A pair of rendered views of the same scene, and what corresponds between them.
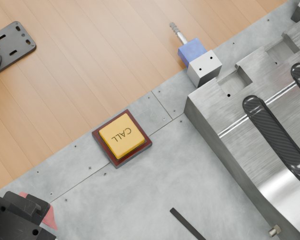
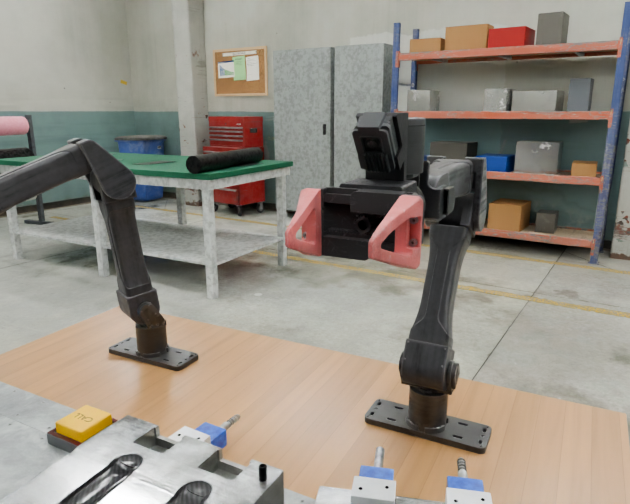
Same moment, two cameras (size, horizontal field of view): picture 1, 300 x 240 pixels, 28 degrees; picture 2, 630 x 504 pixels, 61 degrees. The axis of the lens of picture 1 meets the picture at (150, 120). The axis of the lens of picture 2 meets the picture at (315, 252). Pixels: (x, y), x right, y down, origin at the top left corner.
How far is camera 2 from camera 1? 103 cm
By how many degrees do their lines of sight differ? 70
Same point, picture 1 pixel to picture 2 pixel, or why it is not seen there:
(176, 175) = not seen: hidden behind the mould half
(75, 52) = (182, 389)
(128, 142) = (74, 423)
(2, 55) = (160, 356)
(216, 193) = not seen: outside the picture
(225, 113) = (109, 444)
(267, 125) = (99, 490)
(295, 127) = not seen: outside the picture
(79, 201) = (7, 432)
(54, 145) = (74, 404)
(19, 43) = (176, 360)
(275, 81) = (171, 471)
